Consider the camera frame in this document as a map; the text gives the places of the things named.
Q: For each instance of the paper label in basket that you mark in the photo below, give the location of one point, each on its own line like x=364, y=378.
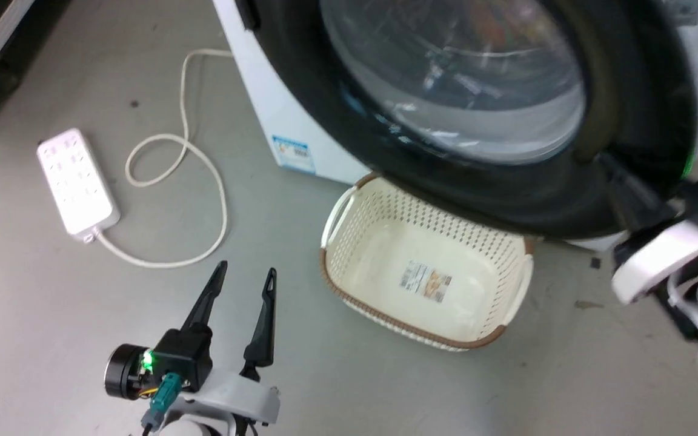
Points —
x=426, y=281

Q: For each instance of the white power strip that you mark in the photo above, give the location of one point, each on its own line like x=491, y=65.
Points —
x=76, y=181

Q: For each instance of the blue energy label sticker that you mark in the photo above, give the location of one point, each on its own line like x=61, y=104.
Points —
x=293, y=154

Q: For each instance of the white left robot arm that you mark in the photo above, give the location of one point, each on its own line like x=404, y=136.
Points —
x=194, y=429

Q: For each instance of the white washing machine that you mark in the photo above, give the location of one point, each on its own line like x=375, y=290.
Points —
x=282, y=115

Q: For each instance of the black round washing machine door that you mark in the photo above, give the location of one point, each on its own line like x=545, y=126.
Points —
x=458, y=91

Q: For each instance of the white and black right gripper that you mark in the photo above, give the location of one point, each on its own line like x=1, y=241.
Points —
x=664, y=257

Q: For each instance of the cream perforated laundry basket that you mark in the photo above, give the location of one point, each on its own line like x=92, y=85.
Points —
x=422, y=266

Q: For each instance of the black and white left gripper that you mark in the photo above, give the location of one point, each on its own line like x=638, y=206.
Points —
x=182, y=357

